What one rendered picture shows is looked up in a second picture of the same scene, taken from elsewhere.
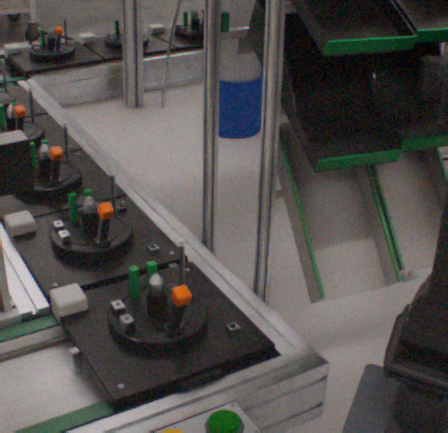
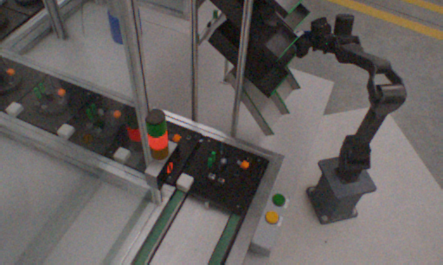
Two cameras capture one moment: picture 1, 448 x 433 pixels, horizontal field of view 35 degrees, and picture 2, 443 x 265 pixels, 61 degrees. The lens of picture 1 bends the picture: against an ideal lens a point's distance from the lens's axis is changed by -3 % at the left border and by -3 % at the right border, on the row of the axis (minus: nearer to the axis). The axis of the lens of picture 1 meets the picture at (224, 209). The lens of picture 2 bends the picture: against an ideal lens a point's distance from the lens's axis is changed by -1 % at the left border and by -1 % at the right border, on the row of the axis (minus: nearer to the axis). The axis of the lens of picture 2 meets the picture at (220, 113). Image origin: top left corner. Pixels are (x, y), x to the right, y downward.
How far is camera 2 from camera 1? 0.81 m
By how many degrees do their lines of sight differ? 36
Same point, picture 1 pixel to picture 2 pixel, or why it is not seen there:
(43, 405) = (208, 227)
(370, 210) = not seen: hidden behind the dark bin
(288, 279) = (222, 115)
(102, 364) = (223, 201)
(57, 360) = (192, 206)
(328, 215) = (257, 100)
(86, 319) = (198, 185)
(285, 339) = (264, 152)
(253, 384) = (272, 178)
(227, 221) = (176, 96)
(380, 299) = not seen: hidden behind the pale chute
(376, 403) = (332, 175)
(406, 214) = not seen: hidden behind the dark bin
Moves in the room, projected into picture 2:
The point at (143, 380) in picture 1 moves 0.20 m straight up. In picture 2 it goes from (242, 199) to (248, 166)
